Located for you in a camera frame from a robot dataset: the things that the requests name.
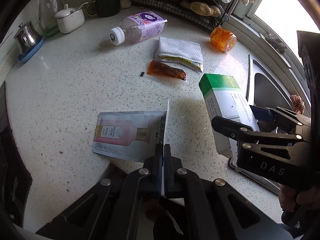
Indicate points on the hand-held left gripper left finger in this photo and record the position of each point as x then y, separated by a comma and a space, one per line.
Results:
157, 165

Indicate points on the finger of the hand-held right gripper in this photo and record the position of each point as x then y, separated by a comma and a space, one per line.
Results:
225, 127
260, 113

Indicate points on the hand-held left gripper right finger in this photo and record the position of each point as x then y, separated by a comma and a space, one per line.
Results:
168, 170

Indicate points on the green and white box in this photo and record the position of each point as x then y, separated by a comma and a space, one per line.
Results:
225, 97

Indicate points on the face mask packet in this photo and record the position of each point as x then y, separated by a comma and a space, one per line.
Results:
120, 132

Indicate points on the yellow yeast packet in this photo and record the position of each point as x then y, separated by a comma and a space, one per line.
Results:
193, 64

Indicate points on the person's right hand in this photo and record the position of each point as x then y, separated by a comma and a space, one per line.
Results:
287, 197

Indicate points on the steel sink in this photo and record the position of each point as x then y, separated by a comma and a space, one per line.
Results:
265, 80

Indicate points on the pink mesh scrubber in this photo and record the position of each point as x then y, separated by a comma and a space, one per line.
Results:
297, 102

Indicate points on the steel wool scrubber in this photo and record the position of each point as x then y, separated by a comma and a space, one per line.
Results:
275, 41

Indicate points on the brown sauce packet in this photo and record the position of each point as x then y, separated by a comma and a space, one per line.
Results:
166, 71

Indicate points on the orange plastic jar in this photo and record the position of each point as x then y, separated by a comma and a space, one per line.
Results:
223, 39

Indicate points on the white cloth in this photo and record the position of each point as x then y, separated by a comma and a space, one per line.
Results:
180, 48

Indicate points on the ginger root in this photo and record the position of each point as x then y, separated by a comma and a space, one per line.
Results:
200, 8

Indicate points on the purple label plastic bottle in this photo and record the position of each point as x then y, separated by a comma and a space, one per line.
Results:
142, 27

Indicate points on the black gas stove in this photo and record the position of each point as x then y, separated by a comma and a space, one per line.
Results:
12, 167

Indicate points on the dark green cup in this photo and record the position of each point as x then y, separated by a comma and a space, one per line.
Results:
107, 6

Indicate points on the blue tray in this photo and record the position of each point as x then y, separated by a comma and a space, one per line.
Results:
30, 55

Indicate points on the white lidded sugar bowl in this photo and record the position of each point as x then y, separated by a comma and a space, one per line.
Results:
70, 20

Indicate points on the green coaster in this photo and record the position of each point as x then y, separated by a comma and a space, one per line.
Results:
52, 32

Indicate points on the steel teapot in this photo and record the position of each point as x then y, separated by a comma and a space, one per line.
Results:
26, 38

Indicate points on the glass carafe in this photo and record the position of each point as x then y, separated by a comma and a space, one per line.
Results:
48, 10

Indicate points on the window frame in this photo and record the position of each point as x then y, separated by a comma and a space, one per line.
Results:
255, 27

